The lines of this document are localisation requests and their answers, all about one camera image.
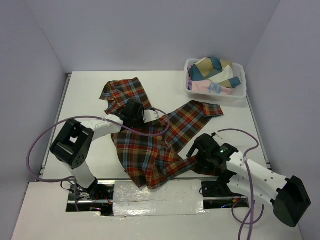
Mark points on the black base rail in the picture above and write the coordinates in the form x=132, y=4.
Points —
x=213, y=195

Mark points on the silver foil cover plate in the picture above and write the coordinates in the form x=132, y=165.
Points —
x=174, y=198

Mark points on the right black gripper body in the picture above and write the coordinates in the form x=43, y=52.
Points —
x=202, y=157

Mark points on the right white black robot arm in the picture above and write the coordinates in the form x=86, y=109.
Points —
x=287, y=196

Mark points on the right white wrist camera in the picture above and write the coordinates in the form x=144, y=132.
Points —
x=217, y=138

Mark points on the red brown plaid shirt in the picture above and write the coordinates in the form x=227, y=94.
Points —
x=150, y=155

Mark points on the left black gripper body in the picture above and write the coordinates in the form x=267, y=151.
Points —
x=137, y=119

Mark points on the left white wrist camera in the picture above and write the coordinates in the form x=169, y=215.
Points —
x=150, y=115

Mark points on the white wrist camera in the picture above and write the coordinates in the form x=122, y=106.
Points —
x=217, y=138
x=150, y=115

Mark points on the blue beige checked cloth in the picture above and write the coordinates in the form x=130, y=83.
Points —
x=216, y=70

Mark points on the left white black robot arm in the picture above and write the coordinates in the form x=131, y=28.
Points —
x=73, y=142

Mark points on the white plastic basket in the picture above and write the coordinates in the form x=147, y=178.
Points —
x=240, y=92

